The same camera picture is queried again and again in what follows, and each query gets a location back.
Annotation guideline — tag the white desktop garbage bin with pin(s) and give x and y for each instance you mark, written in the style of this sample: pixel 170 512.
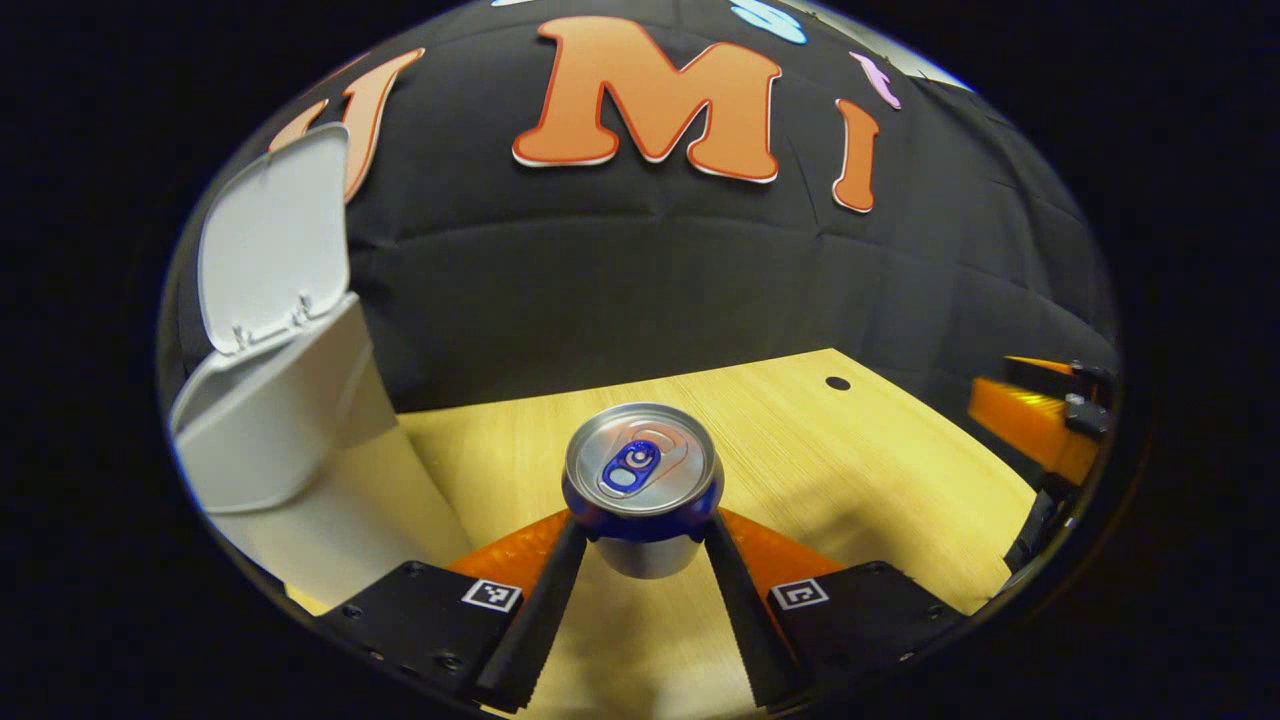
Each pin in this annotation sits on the white desktop garbage bin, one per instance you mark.
pixel 280 420

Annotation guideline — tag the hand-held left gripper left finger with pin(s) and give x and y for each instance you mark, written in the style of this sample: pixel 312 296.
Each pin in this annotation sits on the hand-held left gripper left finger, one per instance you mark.
pixel 535 620

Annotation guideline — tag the wooden desktop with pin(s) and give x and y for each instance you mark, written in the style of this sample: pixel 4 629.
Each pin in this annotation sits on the wooden desktop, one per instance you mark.
pixel 850 470

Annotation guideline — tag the blue pop can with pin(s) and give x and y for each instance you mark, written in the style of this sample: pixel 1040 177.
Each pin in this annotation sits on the blue pop can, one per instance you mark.
pixel 640 460

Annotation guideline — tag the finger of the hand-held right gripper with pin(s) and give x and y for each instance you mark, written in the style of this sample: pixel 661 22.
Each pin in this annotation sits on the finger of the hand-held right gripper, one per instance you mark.
pixel 1060 368
pixel 1030 425

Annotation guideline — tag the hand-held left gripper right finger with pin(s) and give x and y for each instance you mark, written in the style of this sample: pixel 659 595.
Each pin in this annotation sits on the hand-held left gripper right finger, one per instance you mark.
pixel 745 620

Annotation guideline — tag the black backdrop cloth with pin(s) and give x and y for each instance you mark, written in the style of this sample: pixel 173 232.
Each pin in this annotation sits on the black backdrop cloth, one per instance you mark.
pixel 640 290

